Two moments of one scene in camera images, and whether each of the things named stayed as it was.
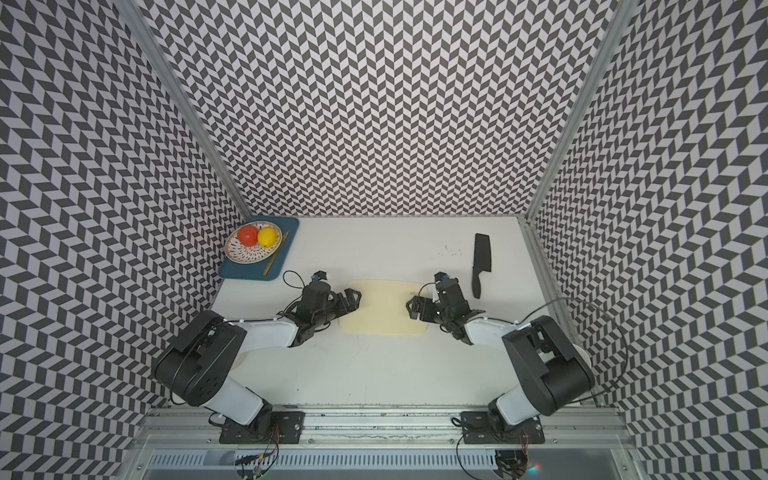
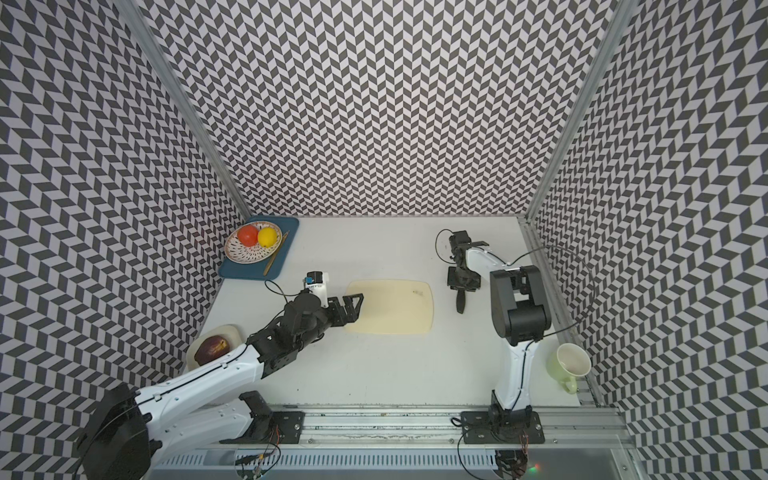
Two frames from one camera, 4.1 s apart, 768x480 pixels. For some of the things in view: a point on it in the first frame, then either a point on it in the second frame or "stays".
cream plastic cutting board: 383,309 stays
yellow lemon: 267,237 stays
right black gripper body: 434,312 → 462,278
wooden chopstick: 283,240 stays
